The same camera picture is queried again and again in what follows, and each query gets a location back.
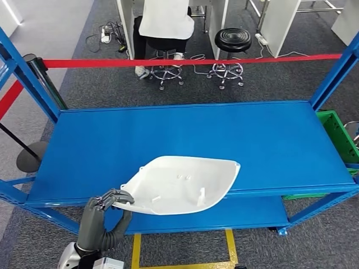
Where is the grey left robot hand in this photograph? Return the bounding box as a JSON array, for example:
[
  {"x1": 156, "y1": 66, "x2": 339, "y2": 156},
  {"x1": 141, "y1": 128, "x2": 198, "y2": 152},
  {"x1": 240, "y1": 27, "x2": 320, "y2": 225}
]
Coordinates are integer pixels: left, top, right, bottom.
[{"x1": 76, "y1": 188, "x2": 135, "y2": 253}]

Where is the white plastic shell part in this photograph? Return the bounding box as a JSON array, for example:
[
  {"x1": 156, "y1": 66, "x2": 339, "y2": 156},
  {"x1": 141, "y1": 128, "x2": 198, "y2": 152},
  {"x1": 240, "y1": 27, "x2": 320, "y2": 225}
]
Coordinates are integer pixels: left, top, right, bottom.
[{"x1": 113, "y1": 155, "x2": 241, "y2": 216}]

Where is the blue metal shelf rack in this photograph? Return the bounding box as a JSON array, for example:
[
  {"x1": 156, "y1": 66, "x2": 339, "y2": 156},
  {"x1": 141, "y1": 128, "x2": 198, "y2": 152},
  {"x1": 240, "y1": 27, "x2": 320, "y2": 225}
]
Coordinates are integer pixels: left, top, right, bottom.
[{"x1": 0, "y1": 26, "x2": 359, "y2": 238}]

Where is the yellow floor tape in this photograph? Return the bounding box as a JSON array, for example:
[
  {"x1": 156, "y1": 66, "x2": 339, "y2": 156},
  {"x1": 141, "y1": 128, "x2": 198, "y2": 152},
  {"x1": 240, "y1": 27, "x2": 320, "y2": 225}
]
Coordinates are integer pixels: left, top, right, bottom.
[{"x1": 131, "y1": 229, "x2": 239, "y2": 269}]

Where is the red barrier belt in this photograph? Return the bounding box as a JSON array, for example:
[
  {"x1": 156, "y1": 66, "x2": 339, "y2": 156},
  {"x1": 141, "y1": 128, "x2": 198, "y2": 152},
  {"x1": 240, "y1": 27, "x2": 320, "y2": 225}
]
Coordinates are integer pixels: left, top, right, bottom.
[
  {"x1": 0, "y1": 80, "x2": 24, "y2": 120},
  {"x1": 42, "y1": 53, "x2": 343, "y2": 70}
]

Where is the black stool chrome base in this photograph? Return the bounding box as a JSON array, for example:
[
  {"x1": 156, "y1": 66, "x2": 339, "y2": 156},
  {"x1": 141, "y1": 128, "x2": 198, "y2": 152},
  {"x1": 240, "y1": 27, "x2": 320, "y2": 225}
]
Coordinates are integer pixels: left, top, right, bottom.
[
  {"x1": 149, "y1": 50, "x2": 185, "y2": 91},
  {"x1": 206, "y1": 27, "x2": 252, "y2": 91}
]

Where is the white desk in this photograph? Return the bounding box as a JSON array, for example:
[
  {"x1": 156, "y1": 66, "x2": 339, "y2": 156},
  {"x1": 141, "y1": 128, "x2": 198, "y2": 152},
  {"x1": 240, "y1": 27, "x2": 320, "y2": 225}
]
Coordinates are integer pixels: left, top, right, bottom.
[
  {"x1": 244, "y1": 0, "x2": 344, "y2": 58},
  {"x1": 188, "y1": 0, "x2": 229, "y2": 60},
  {"x1": 331, "y1": 0, "x2": 359, "y2": 47},
  {"x1": 116, "y1": 0, "x2": 144, "y2": 60}
]

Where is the person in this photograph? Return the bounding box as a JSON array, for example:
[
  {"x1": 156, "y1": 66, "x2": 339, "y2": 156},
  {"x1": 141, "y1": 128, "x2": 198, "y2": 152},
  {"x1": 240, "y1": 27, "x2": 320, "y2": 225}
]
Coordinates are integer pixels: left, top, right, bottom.
[{"x1": 132, "y1": 0, "x2": 195, "y2": 80}]

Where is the white lit plinth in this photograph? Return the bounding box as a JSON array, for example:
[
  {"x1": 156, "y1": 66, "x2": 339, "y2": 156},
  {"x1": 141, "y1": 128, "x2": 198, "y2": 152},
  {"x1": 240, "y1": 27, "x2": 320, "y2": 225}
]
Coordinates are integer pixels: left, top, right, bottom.
[{"x1": 0, "y1": 0, "x2": 23, "y2": 38}]

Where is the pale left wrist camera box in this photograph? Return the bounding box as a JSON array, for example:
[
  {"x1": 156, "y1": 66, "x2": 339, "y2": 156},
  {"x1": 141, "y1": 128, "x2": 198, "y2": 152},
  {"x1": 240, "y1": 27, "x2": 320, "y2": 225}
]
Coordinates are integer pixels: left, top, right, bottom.
[{"x1": 92, "y1": 257, "x2": 125, "y2": 269}]

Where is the glossy black stanchion post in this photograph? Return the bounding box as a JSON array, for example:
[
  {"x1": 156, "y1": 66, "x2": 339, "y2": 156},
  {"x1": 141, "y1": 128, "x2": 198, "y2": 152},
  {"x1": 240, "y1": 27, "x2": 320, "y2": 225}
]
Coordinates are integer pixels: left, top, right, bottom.
[{"x1": 23, "y1": 53, "x2": 69, "y2": 110}]

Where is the black cable bundle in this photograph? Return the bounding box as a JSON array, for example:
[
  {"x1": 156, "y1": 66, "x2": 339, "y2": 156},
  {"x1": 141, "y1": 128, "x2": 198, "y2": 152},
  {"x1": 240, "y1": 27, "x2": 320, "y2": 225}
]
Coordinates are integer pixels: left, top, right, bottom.
[{"x1": 85, "y1": 21, "x2": 128, "y2": 53}]

